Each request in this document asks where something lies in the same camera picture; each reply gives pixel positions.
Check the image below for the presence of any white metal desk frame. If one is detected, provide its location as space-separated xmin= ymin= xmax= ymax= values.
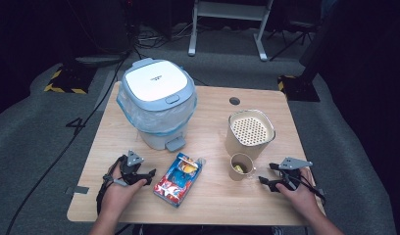
xmin=187 ymin=0 xmax=275 ymax=63

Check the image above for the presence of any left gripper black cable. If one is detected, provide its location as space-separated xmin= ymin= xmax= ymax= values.
xmin=95 ymin=156 xmax=125 ymax=214

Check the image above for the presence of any bundle of floor cables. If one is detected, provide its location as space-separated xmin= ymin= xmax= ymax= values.
xmin=135 ymin=22 xmax=196 ymax=51

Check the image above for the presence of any person's right hand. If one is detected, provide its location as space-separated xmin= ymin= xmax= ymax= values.
xmin=275 ymin=167 xmax=321 ymax=220

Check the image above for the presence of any clear plastic bin liner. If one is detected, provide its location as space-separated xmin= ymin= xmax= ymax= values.
xmin=116 ymin=81 xmax=198 ymax=137

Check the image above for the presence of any grey flat floor plate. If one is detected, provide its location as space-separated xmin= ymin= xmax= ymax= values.
xmin=75 ymin=53 xmax=130 ymax=69

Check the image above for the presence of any white blue pedal trash bin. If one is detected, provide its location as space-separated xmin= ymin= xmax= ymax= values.
xmin=116 ymin=57 xmax=198 ymax=153

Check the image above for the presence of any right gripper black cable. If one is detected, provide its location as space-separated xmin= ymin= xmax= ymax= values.
xmin=298 ymin=169 xmax=327 ymax=206

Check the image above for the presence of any black yellow striped stand base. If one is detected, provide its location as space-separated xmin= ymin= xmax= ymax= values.
xmin=276 ymin=74 xmax=322 ymax=103
xmin=43 ymin=66 xmax=98 ymax=96

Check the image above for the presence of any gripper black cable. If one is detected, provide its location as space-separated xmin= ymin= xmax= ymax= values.
xmin=95 ymin=156 xmax=125 ymax=214
xmin=298 ymin=169 xmax=327 ymax=206

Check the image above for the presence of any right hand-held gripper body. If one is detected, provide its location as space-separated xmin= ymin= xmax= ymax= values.
xmin=275 ymin=157 xmax=314 ymax=192

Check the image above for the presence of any long black floor cable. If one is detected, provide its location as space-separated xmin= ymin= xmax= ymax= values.
xmin=4 ymin=52 xmax=131 ymax=235

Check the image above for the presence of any blue red snack box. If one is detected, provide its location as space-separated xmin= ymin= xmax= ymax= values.
xmin=152 ymin=152 xmax=207 ymax=209

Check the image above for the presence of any brown paper cup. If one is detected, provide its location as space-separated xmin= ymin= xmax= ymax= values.
xmin=228 ymin=152 xmax=257 ymax=182

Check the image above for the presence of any person's left hand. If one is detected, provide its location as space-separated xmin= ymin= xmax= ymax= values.
xmin=100 ymin=177 xmax=149 ymax=217

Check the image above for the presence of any beige container with strainer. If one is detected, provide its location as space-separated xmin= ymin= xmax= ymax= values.
xmin=224 ymin=109 xmax=276 ymax=162

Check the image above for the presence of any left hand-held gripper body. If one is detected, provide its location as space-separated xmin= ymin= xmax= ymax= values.
xmin=119 ymin=149 xmax=147 ymax=186

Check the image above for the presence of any black tripod stand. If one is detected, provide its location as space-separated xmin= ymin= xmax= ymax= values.
xmin=268 ymin=19 xmax=321 ymax=63

